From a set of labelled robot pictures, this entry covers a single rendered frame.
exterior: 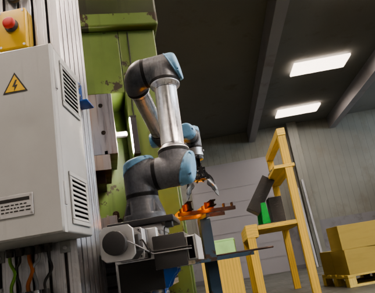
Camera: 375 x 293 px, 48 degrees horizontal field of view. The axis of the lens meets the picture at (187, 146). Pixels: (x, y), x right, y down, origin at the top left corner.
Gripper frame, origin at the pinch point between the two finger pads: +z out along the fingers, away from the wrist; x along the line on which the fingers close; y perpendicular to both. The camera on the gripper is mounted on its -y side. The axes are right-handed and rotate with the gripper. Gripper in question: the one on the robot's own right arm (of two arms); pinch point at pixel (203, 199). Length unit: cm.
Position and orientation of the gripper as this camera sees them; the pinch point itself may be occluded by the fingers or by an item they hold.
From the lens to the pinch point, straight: 201.3
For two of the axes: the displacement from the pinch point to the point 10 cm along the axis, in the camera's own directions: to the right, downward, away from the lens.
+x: 9.8, -1.8, -0.4
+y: -0.9, -2.5, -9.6
